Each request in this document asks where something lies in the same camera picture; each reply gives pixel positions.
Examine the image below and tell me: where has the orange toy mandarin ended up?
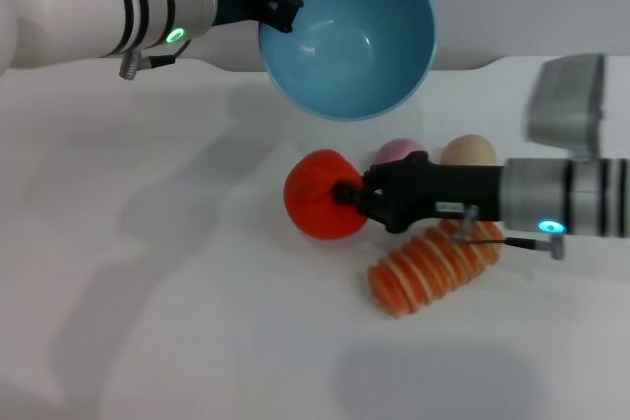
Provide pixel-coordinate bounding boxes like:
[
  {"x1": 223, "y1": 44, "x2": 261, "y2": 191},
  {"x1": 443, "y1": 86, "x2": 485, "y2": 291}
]
[{"x1": 283, "y1": 149, "x2": 371, "y2": 242}]

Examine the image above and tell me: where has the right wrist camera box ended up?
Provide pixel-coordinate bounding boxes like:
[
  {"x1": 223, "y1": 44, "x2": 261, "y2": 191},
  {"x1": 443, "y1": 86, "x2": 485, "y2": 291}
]
[{"x1": 523, "y1": 52, "x2": 607, "y2": 161}]

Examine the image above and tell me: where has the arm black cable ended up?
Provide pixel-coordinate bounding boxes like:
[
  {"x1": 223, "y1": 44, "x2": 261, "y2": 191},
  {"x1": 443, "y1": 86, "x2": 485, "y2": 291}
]
[
  {"x1": 118, "y1": 38, "x2": 194, "y2": 81},
  {"x1": 451, "y1": 205, "x2": 568, "y2": 262}
]

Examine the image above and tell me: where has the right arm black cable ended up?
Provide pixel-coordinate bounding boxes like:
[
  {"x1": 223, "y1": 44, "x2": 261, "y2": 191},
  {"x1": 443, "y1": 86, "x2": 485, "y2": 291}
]
[{"x1": 451, "y1": 205, "x2": 568, "y2": 262}]

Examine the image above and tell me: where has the orange striped bread loaf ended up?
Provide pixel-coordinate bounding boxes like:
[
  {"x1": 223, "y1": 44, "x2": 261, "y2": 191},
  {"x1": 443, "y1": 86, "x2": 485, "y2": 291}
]
[{"x1": 368, "y1": 219, "x2": 506, "y2": 319}]

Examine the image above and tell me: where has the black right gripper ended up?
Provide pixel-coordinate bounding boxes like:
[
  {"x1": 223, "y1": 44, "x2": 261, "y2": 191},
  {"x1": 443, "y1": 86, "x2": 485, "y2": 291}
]
[{"x1": 331, "y1": 150, "x2": 507, "y2": 235}]

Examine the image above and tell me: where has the blue plastic bowl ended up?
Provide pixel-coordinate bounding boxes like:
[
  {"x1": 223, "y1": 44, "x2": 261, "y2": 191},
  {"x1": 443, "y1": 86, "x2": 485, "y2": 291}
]
[{"x1": 257, "y1": 0, "x2": 438, "y2": 123}]

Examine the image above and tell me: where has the pink round bun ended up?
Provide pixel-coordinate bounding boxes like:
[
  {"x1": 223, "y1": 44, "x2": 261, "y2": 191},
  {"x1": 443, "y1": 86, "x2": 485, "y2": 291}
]
[{"x1": 375, "y1": 138, "x2": 429, "y2": 166}]

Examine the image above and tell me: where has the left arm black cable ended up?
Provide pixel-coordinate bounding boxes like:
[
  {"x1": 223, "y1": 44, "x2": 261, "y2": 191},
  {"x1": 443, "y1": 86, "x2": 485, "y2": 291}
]
[{"x1": 118, "y1": 38, "x2": 194, "y2": 81}]

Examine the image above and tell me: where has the beige round bun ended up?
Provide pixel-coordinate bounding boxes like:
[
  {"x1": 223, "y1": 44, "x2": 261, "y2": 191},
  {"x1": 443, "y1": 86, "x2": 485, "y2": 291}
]
[{"x1": 439, "y1": 133, "x2": 499, "y2": 168}]

